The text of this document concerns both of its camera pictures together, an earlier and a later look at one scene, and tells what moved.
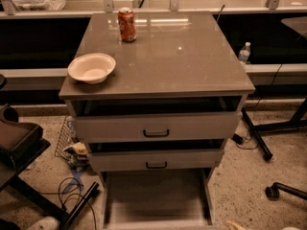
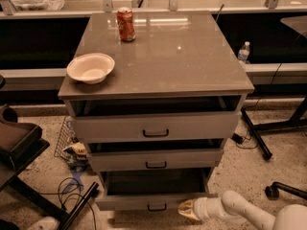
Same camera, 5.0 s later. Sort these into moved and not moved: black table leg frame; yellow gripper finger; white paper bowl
Moved: yellow gripper finger
Not moved: black table leg frame; white paper bowl
